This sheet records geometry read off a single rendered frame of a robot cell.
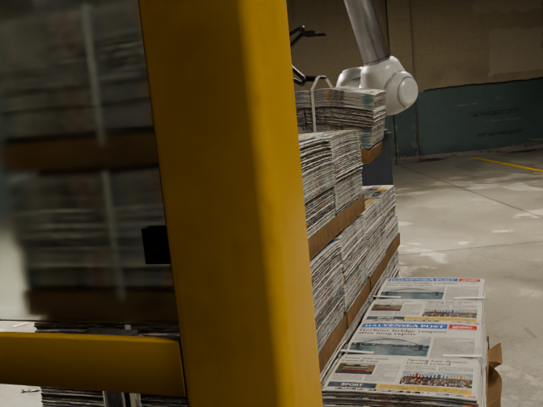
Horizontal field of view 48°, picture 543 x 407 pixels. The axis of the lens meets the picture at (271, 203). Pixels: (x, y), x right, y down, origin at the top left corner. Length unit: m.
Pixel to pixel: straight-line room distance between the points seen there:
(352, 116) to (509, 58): 10.21
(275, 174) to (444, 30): 11.34
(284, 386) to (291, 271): 0.09
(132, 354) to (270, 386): 0.12
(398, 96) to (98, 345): 1.89
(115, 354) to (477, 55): 11.51
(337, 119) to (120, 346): 1.53
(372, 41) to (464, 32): 9.55
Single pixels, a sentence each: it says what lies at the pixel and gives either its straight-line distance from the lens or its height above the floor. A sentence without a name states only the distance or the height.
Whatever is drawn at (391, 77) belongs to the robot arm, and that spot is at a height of 1.21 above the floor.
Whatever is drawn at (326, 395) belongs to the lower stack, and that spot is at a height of 0.59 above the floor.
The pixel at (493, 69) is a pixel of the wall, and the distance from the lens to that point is 11.98.
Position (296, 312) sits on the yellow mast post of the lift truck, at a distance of 0.49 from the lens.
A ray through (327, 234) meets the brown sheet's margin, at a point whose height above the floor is 0.86.
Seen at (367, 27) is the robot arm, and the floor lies 1.40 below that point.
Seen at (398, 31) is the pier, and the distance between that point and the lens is 11.47.
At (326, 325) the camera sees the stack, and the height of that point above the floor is 0.68.
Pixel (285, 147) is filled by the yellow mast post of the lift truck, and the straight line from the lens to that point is 0.47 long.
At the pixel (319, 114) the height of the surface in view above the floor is 1.11.
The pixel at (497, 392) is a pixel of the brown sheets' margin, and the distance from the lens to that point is 1.65.
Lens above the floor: 1.12
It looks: 8 degrees down
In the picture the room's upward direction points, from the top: 6 degrees counter-clockwise
